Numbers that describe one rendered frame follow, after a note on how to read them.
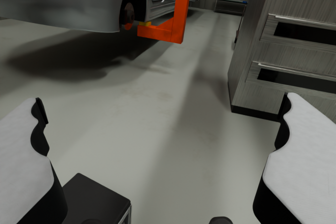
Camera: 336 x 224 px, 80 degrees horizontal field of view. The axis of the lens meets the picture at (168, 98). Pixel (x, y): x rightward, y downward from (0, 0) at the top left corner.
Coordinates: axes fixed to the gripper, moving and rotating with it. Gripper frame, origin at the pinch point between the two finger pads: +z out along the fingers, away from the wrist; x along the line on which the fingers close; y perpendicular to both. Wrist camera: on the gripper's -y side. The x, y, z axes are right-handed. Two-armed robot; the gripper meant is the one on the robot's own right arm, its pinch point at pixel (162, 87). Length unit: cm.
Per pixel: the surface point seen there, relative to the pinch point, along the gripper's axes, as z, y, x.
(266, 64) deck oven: 183, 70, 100
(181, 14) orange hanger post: 283, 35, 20
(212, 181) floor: 91, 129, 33
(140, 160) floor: 107, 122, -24
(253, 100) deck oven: 185, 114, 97
